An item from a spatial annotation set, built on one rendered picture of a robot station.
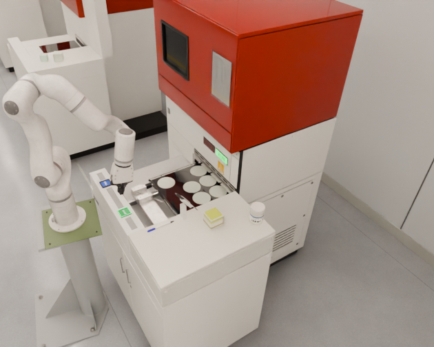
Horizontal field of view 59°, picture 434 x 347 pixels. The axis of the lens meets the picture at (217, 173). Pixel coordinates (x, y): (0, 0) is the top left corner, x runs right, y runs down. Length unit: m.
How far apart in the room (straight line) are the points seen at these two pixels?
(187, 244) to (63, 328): 1.25
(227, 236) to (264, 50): 0.86
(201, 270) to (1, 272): 1.85
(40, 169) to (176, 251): 0.71
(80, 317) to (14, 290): 0.55
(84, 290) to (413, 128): 2.45
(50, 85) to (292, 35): 1.03
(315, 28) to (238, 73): 0.44
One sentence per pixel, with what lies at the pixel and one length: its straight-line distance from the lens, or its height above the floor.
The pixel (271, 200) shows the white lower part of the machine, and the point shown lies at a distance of 2.38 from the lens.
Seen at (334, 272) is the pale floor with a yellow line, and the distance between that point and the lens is 3.10.
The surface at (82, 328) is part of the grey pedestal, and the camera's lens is 2.78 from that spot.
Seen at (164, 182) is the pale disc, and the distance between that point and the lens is 2.26.
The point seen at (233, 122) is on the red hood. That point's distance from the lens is 1.82.
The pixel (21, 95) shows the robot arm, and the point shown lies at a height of 1.62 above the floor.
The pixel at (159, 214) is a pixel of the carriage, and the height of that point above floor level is 0.88.
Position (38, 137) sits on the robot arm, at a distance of 1.84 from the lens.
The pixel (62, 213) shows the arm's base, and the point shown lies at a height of 0.94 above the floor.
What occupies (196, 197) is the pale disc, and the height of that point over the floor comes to 0.90.
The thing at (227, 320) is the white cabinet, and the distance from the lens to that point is 2.28.
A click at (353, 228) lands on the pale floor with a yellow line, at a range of 3.46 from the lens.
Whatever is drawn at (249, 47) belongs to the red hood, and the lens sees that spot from 1.70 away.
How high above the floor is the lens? 2.35
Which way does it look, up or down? 39 degrees down
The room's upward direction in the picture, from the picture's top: 2 degrees clockwise
